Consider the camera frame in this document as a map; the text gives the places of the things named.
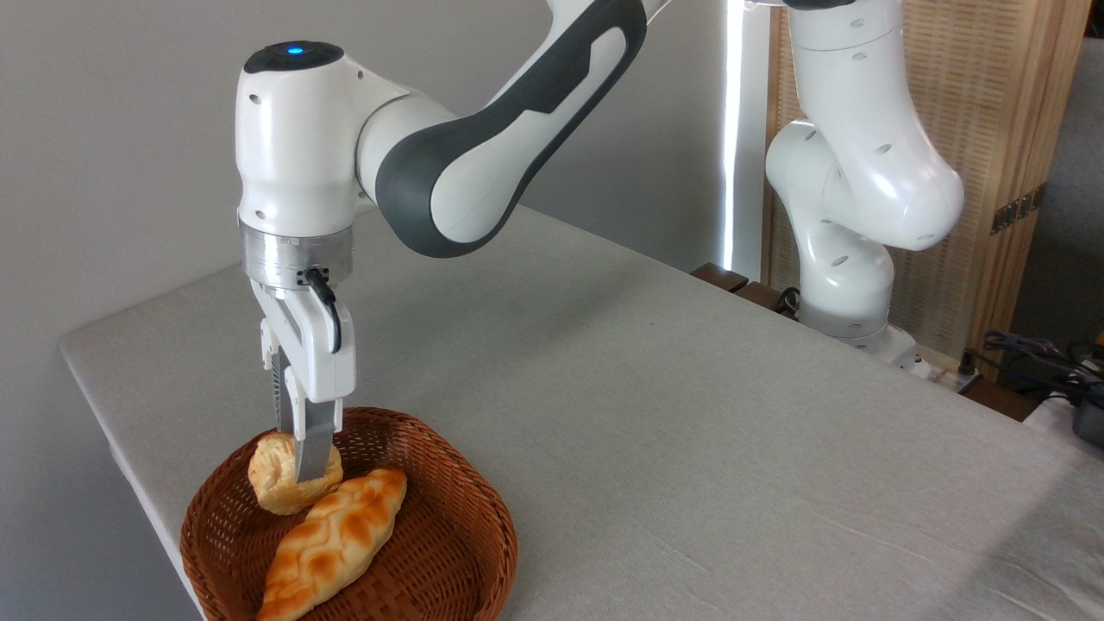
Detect braided golden bread loaf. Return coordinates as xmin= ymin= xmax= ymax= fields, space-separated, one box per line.
xmin=256 ymin=467 xmax=408 ymax=621

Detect round pale bread roll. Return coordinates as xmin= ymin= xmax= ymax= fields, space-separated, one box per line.
xmin=248 ymin=432 xmax=344 ymax=517

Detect wooden folding screen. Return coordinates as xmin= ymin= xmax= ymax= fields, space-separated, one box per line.
xmin=763 ymin=0 xmax=1093 ymax=380

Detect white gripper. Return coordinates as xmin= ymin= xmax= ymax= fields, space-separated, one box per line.
xmin=250 ymin=280 xmax=358 ymax=485

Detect dark wooden block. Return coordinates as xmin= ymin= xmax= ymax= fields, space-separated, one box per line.
xmin=690 ymin=262 xmax=750 ymax=294
xmin=733 ymin=281 xmax=800 ymax=320

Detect brown wicker basket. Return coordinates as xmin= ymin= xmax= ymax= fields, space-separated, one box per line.
xmin=179 ymin=407 xmax=519 ymax=621

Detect tangled dark cables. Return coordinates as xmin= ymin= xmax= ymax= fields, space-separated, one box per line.
xmin=970 ymin=330 xmax=1104 ymax=408

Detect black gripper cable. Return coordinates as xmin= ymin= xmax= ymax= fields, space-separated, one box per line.
xmin=298 ymin=267 xmax=344 ymax=355

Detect dark metal screen hinge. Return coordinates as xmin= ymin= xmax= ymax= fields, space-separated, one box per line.
xmin=990 ymin=183 xmax=1047 ymax=235

